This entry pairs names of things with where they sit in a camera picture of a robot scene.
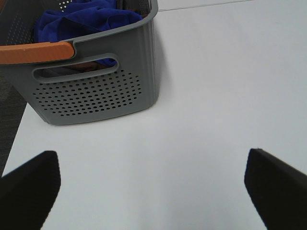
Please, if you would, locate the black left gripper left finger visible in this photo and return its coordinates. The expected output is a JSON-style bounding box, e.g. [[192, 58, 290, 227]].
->
[[0, 150, 60, 230]]

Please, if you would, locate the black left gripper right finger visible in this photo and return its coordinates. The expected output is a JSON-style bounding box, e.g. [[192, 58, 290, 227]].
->
[[244, 149, 307, 230]]

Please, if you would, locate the blue microfibre towel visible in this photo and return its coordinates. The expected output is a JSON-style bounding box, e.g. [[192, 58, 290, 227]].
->
[[33, 0, 144, 68]]

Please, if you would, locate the grey perforated plastic basket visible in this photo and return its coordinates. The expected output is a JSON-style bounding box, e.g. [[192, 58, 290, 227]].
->
[[0, 0, 158, 125]]

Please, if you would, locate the orange basket handle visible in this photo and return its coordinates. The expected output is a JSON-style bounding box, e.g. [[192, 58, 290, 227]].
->
[[0, 42, 74, 65]]

